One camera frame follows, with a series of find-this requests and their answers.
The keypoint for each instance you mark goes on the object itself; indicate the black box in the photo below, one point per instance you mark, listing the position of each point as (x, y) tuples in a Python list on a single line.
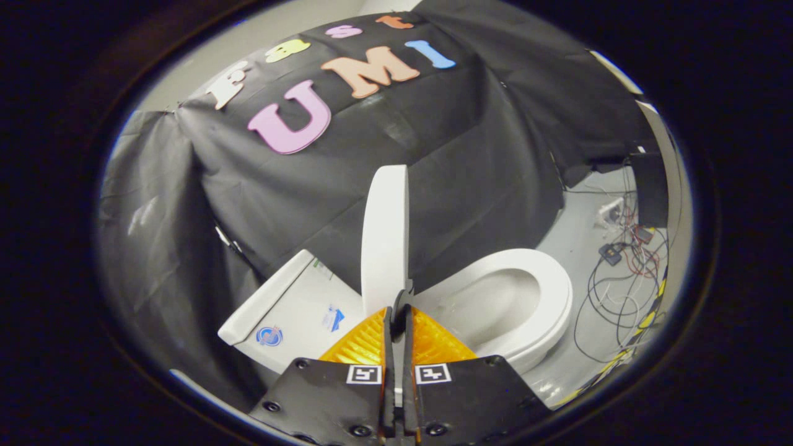
[(650, 186)]

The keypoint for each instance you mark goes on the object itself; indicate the small black device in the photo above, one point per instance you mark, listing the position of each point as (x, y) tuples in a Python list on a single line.
[(612, 253)]

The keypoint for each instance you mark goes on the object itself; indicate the white toilet seat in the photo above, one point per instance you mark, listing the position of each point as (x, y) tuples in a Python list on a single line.
[(551, 297)]

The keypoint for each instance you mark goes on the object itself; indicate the black backdrop cloth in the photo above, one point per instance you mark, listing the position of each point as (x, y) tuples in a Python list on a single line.
[(260, 204)]

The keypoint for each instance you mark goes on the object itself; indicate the yellow black striped tape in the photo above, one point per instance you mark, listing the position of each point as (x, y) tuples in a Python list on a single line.
[(644, 322)]

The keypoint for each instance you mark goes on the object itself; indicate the white power strip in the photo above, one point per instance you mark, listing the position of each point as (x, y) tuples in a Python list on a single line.
[(610, 212)]

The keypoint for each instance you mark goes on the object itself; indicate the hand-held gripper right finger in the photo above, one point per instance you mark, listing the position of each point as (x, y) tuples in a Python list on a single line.
[(464, 396)]

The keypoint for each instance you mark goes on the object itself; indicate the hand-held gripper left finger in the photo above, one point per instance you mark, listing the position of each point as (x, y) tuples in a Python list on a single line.
[(334, 396)]

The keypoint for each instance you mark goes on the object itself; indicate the white toilet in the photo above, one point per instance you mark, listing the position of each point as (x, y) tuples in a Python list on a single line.
[(297, 310)]

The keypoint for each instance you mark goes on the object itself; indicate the white toilet lid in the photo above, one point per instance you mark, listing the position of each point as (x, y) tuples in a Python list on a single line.
[(384, 235)]

